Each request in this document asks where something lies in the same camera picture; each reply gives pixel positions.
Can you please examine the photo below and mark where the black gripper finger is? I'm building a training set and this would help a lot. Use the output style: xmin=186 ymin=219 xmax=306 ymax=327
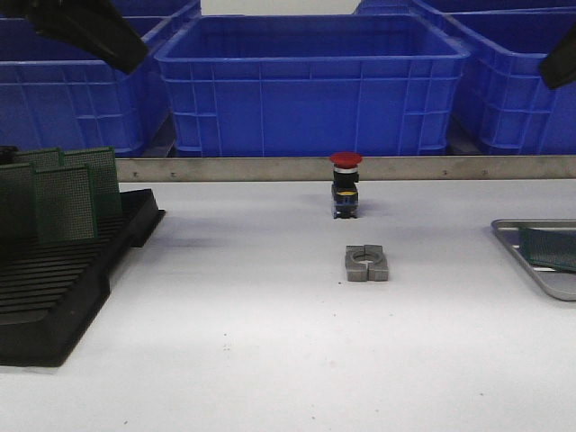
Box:
xmin=538 ymin=31 xmax=575 ymax=89
xmin=85 ymin=1 xmax=149 ymax=68
xmin=24 ymin=1 xmax=135 ymax=74

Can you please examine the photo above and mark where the red emergency stop button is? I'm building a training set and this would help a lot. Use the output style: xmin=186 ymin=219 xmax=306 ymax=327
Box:
xmin=329 ymin=151 xmax=363 ymax=219

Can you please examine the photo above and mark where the green perforated circuit board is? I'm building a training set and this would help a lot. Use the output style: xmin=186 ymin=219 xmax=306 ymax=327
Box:
xmin=62 ymin=147 xmax=122 ymax=220
xmin=13 ymin=148 xmax=62 ymax=170
xmin=33 ymin=165 xmax=97 ymax=243
xmin=518 ymin=228 xmax=575 ymax=273
xmin=1 ymin=163 xmax=38 ymax=257

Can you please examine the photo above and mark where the silver metal tray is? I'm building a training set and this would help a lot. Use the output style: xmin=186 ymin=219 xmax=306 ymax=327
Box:
xmin=491 ymin=220 xmax=575 ymax=302

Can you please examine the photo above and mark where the grey metal shaft clamp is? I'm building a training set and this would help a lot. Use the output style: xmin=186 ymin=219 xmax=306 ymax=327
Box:
xmin=345 ymin=245 xmax=390 ymax=282

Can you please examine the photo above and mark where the blue plastic crate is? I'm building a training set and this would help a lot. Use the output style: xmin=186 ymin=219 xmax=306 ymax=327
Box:
xmin=445 ymin=11 xmax=575 ymax=155
xmin=156 ymin=14 xmax=468 ymax=158
xmin=1 ymin=16 xmax=172 ymax=157

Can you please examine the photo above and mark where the black slotted board rack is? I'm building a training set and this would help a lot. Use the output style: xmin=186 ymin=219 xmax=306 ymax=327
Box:
xmin=1 ymin=189 xmax=165 ymax=367

